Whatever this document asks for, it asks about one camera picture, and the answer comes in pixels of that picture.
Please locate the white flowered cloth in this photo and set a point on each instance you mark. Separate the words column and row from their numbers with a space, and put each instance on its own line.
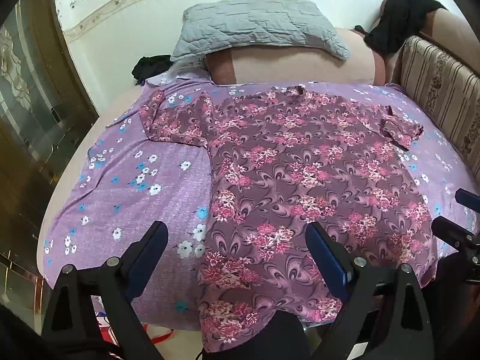
column 162, row 80

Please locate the person's dark trousers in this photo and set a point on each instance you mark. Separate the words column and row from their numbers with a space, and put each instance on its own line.
column 285, row 339

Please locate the red white printed cloth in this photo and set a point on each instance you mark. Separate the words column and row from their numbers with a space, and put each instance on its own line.
column 110, row 315

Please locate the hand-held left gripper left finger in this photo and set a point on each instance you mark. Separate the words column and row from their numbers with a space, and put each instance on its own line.
column 148, row 255

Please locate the beige bolster cushion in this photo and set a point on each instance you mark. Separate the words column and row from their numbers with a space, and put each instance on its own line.
column 300, row 65

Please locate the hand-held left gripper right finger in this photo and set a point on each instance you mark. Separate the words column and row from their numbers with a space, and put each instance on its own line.
column 325, row 258

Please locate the large black garment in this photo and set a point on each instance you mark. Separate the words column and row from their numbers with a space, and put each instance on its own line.
column 397, row 22

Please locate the small black cloth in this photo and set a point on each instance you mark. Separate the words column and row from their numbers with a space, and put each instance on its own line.
column 150, row 68

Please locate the purple flowered bedsheet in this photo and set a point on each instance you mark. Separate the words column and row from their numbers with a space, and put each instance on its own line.
column 131, row 202

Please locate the striped beige sofa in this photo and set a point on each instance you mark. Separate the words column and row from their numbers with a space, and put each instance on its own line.
column 438, row 78

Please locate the mauve floral shirt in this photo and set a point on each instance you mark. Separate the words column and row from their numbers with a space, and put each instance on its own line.
column 300, row 157

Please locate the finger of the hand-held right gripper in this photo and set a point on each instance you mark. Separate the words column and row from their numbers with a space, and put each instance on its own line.
column 468, row 199
column 450, row 232

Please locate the grey quilted pillow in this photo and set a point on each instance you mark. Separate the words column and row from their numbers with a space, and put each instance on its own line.
column 255, row 22

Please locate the wooden framed glass door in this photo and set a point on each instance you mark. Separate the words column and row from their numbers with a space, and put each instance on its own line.
column 30, row 93

